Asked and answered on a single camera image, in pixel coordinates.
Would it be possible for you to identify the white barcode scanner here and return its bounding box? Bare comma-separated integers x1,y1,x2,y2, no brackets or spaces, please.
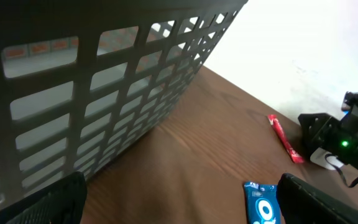
310,147,344,170

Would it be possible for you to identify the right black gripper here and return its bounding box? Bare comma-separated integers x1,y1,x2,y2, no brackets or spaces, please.
298,113,358,156

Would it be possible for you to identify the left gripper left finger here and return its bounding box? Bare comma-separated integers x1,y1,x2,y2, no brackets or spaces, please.
0,171,87,224

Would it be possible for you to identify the red snack bar wrapper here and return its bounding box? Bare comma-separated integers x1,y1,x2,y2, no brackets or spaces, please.
267,114,305,164

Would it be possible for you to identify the grey plastic mesh basket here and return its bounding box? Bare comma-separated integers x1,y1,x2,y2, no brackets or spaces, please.
0,1,245,214

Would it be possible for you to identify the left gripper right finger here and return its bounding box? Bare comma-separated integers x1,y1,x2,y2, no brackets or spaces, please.
277,173,358,224

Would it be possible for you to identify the right black cable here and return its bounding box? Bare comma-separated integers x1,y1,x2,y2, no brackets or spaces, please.
324,154,358,189

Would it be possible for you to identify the blue Oreo cookie pack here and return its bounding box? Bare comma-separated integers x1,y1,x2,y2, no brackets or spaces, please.
244,182,281,224

